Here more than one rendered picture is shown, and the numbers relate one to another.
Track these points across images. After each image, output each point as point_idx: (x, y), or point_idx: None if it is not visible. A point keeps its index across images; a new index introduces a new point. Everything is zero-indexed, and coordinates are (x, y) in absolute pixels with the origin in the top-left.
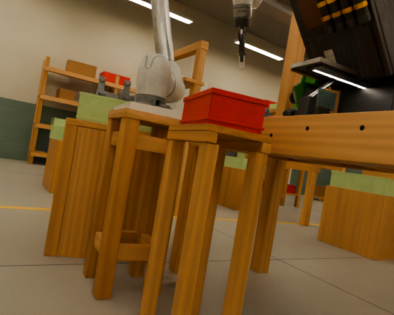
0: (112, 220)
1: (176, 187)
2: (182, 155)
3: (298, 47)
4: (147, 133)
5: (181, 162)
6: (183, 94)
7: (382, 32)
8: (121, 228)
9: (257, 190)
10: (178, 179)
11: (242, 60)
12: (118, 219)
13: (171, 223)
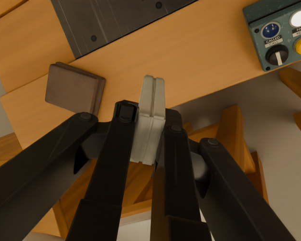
0: (266, 196)
1: (237, 139)
2: (235, 158)
3: None
4: (61, 230)
5: (235, 153)
6: (46, 240)
7: None
8: (261, 181)
9: None
10: (236, 143)
11: (180, 116)
12: (264, 191)
13: (237, 123)
